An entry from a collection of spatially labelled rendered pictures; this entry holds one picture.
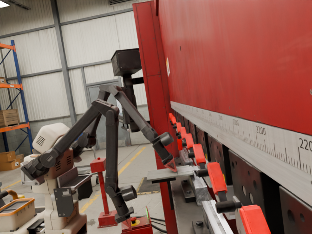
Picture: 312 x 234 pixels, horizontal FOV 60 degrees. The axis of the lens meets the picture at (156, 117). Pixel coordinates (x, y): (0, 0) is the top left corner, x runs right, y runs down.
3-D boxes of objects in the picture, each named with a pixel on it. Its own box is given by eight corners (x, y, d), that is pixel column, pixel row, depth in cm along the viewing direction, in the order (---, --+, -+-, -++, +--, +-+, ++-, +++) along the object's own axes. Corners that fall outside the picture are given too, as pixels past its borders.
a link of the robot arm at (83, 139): (107, 82, 180) (99, 79, 171) (124, 88, 176) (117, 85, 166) (84, 144, 182) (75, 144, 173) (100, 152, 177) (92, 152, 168)
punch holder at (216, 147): (214, 196, 69) (205, 133, 68) (247, 191, 69) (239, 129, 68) (230, 224, 54) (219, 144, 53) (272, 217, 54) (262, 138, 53)
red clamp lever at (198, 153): (191, 143, 70) (198, 174, 63) (206, 140, 70) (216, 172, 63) (191, 147, 71) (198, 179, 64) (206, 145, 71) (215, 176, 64)
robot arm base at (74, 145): (72, 146, 185) (63, 149, 173) (80, 137, 183) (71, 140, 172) (81, 154, 184) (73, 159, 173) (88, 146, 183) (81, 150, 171)
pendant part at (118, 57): (122, 133, 307) (110, 59, 301) (143, 130, 313) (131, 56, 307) (129, 138, 258) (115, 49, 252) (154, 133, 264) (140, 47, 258)
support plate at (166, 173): (147, 172, 170) (147, 171, 170) (189, 166, 169) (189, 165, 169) (146, 181, 152) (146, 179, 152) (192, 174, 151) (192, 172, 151)
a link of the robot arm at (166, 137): (150, 134, 167) (145, 134, 158) (165, 124, 164) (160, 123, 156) (160, 151, 164) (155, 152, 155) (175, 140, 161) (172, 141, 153)
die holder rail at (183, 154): (180, 159, 241) (178, 148, 240) (186, 158, 241) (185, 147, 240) (186, 175, 191) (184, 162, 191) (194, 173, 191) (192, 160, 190)
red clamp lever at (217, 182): (204, 161, 50) (217, 211, 43) (226, 158, 50) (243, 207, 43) (204, 167, 51) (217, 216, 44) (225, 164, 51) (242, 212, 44)
